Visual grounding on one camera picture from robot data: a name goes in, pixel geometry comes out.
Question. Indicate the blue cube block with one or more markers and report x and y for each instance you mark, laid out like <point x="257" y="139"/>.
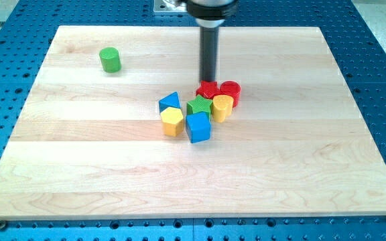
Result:
<point x="198" y="127"/>

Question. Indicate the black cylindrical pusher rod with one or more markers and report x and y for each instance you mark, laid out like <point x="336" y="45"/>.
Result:
<point x="208" y="53"/>

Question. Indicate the yellow heart block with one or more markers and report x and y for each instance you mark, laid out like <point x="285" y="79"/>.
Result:
<point x="222" y="106"/>

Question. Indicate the green star block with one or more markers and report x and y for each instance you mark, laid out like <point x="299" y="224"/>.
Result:
<point x="199" y="104"/>

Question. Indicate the blue triangle block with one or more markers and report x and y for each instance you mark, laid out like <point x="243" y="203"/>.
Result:
<point x="171" y="100"/>

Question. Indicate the red star block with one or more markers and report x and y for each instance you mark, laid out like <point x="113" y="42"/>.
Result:
<point x="208" y="89"/>

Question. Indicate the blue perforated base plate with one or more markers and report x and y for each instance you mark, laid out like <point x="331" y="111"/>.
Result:
<point x="29" y="29"/>

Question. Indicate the red cylinder block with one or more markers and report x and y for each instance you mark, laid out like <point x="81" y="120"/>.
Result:
<point x="233" y="89"/>

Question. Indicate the light wooden board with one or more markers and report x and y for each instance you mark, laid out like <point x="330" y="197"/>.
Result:
<point x="88" y="144"/>

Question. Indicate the yellow hexagon block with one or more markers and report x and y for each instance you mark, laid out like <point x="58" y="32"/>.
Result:
<point x="173" y="121"/>

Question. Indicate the green cylinder block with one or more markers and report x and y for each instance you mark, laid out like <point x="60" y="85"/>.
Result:
<point x="110" y="59"/>

